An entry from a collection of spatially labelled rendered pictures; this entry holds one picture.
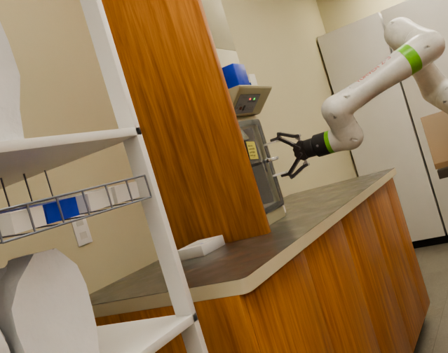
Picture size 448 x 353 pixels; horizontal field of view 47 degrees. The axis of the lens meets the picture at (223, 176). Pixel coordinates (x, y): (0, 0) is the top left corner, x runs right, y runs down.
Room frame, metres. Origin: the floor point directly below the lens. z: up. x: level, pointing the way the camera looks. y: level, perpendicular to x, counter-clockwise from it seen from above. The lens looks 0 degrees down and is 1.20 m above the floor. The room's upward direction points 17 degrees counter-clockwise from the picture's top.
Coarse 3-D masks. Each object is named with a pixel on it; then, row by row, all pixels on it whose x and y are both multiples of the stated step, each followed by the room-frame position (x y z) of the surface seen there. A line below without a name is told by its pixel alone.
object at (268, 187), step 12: (252, 120) 2.21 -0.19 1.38; (252, 132) 2.18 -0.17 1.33; (264, 156) 2.22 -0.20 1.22; (252, 168) 2.10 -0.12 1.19; (264, 168) 2.19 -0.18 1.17; (264, 180) 2.16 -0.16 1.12; (276, 180) 2.26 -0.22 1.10; (264, 192) 2.14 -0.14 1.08; (276, 192) 2.23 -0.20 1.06; (264, 204) 2.11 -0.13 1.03; (276, 204) 2.20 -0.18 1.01
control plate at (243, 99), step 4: (240, 96) 2.00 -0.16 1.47; (244, 96) 2.03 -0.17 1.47; (248, 96) 2.06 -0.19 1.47; (252, 96) 2.10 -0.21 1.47; (256, 96) 2.13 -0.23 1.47; (240, 100) 2.02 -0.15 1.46; (244, 100) 2.05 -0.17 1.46; (248, 100) 2.09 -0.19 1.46; (252, 100) 2.12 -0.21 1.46; (256, 100) 2.15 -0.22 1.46; (236, 104) 2.01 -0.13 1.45; (240, 104) 2.04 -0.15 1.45; (244, 104) 2.07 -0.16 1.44; (248, 104) 2.11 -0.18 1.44; (252, 104) 2.15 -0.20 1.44; (236, 108) 2.03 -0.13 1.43; (248, 108) 2.13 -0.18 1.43; (252, 108) 2.17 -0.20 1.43; (236, 112) 2.05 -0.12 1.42; (240, 112) 2.08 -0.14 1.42; (244, 112) 2.11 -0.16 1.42; (248, 112) 2.15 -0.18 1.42
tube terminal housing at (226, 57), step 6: (216, 48) 2.13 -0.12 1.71; (222, 54) 2.16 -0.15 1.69; (228, 54) 2.21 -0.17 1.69; (234, 54) 2.26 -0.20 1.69; (222, 60) 2.15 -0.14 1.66; (228, 60) 2.19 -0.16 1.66; (234, 60) 2.25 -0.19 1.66; (222, 66) 2.13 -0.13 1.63; (240, 120) 2.15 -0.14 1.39; (276, 210) 2.22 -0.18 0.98; (282, 210) 2.27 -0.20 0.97; (270, 216) 2.15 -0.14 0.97; (276, 216) 2.20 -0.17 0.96; (282, 216) 2.25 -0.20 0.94; (270, 222) 2.14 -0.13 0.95
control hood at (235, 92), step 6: (234, 90) 1.97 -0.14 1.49; (240, 90) 1.98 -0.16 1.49; (246, 90) 2.02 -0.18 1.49; (252, 90) 2.07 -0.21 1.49; (258, 90) 2.12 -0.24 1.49; (264, 90) 2.18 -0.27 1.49; (270, 90) 2.23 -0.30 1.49; (234, 96) 1.97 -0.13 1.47; (264, 96) 2.21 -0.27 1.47; (234, 102) 1.99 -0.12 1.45; (258, 102) 2.19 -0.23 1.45; (264, 102) 2.25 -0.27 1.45; (234, 108) 2.01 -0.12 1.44; (258, 108) 2.22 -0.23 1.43; (240, 114) 2.10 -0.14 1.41; (246, 114) 2.15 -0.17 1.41; (252, 114) 2.22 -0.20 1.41
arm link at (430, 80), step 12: (396, 24) 2.03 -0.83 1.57; (408, 24) 2.00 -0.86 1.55; (384, 36) 2.09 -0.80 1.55; (396, 36) 2.02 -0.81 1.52; (396, 48) 2.07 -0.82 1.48; (420, 72) 2.19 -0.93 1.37; (432, 72) 2.20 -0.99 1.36; (420, 84) 2.26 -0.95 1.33; (432, 84) 2.24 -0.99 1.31; (444, 84) 2.24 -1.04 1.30; (432, 96) 2.28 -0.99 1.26
